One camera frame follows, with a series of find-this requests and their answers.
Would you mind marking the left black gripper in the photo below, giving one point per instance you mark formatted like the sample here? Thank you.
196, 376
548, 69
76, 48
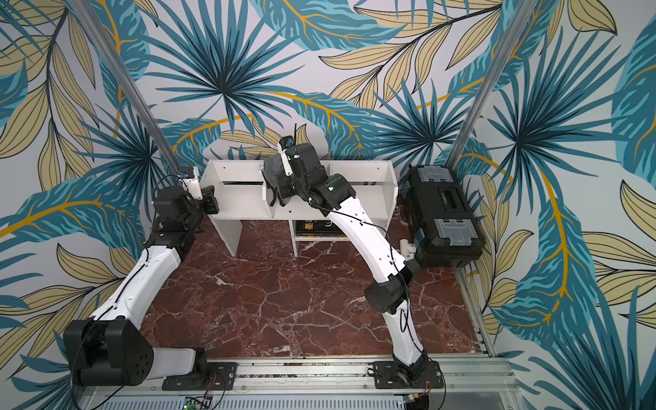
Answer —
208, 197

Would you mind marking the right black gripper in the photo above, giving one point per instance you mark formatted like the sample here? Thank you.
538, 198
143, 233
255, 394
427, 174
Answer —
274, 181

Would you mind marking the dark grey green cloth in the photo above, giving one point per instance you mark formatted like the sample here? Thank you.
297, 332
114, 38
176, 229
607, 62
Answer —
277, 181

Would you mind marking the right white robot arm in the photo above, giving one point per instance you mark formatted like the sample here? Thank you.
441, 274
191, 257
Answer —
336, 199

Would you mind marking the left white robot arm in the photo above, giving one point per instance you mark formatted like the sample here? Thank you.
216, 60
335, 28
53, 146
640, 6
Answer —
108, 348

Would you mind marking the black yellow book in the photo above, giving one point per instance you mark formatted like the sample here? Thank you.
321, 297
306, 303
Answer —
317, 228

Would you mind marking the white pvc pipe fitting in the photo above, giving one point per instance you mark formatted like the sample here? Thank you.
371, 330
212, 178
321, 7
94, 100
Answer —
407, 249

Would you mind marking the black plastic toolbox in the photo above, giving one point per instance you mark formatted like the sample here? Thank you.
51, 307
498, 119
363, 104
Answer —
444, 228

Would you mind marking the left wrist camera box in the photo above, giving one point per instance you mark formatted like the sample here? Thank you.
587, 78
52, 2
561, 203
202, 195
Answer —
190, 178

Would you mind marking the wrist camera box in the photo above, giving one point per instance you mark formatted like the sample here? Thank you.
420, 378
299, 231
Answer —
190, 178
286, 151

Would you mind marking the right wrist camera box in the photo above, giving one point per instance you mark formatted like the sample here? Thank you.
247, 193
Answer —
286, 151

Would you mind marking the left aluminium corner post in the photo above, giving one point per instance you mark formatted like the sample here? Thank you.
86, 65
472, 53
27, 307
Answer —
101, 39

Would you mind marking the aluminium corner post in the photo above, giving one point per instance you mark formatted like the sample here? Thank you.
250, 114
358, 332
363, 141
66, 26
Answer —
497, 65
101, 39

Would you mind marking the right aluminium corner post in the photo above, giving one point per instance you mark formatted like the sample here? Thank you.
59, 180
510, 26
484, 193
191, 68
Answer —
497, 65

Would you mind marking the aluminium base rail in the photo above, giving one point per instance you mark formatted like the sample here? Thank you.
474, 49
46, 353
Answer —
331, 382

